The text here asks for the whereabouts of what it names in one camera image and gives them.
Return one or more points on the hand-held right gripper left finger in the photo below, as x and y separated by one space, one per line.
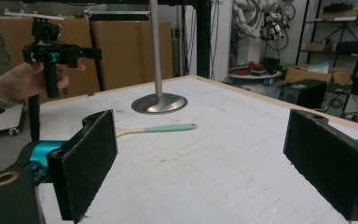
84 168

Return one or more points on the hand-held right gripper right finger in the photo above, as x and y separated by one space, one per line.
326 161

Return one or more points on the black table leg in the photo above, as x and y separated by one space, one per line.
34 118

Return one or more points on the black box case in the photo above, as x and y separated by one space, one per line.
304 93

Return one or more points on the white board on wheels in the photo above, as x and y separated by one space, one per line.
3 119

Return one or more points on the metal stand with round base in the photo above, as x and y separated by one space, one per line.
159 102

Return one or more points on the open cardboard box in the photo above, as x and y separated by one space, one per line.
310 74

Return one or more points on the round white table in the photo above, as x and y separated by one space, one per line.
254 75

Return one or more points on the black metal shelf rack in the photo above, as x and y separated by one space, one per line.
338 46

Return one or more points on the red tool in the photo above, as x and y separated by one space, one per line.
256 65

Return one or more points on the white robot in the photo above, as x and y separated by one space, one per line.
248 21

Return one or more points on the black metal frame post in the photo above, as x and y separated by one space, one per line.
203 37

